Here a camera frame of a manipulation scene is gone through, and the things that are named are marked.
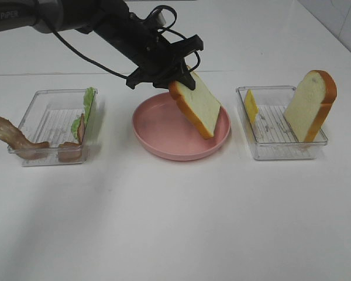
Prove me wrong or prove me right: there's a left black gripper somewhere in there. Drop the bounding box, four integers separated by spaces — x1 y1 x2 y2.
111 19 204 90

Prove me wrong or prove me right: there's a bread slice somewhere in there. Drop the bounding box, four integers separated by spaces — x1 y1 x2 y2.
284 70 337 142
168 71 221 139

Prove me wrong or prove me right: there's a green lettuce leaf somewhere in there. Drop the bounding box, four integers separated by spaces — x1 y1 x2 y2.
71 87 95 139

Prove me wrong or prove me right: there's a short bacon strip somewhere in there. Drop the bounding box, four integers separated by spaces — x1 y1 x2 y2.
57 114 85 163

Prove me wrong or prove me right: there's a long bacon strip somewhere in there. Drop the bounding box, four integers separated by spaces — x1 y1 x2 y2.
0 116 50 160

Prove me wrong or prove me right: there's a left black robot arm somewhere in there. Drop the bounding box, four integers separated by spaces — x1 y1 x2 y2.
0 1 204 90

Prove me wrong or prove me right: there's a pink round plate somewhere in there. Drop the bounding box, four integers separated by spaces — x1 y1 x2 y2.
132 92 231 161

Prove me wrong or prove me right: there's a yellow cheese slice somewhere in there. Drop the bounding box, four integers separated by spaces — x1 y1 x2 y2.
244 89 259 125

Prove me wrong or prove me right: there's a right clear plastic tray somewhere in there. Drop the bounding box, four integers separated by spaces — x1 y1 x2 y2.
236 85 328 160

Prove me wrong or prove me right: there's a clear plastic tray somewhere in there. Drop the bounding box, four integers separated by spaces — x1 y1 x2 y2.
8 88 98 166
236 85 328 160

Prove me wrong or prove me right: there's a left clear plastic tray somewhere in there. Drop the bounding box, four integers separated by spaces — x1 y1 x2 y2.
8 88 98 166

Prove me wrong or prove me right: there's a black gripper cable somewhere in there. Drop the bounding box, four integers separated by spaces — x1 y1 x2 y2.
48 5 202 80

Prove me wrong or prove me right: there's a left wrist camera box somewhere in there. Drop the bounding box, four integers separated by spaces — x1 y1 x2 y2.
152 9 166 27

